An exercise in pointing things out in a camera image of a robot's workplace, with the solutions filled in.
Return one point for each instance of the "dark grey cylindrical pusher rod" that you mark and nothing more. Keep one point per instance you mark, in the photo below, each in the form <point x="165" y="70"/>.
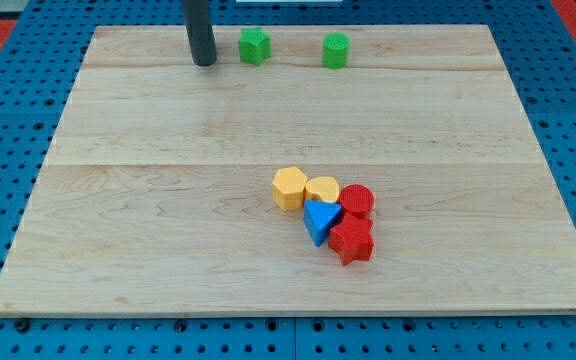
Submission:
<point x="200" y="33"/>

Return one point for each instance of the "green star block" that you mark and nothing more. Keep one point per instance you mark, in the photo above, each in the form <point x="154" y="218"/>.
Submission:
<point x="254" y="45"/>

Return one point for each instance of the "red star block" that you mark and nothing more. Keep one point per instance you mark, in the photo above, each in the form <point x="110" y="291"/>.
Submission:
<point x="351" y="239"/>

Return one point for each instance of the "green cylinder block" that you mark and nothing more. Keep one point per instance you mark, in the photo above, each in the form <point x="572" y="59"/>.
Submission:
<point x="335" y="50"/>

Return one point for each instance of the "light wooden board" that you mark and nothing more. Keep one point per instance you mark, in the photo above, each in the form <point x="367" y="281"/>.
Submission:
<point x="155" y="196"/>

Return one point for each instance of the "yellow hexagon block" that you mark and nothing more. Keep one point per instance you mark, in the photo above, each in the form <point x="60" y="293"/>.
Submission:
<point x="288" y="186"/>

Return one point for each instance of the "yellow heart block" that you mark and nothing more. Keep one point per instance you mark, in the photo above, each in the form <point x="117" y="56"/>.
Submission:
<point x="324" y="188"/>

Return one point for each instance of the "blue triangle block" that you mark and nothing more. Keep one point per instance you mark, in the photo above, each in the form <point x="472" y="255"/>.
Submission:
<point x="319" y="217"/>

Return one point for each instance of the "red cylinder block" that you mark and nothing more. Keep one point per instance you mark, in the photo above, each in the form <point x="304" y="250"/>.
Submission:
<point x="357" y="200"/>

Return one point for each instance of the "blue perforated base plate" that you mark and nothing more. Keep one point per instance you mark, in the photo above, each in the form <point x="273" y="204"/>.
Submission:
<point x="38" y="65"/>

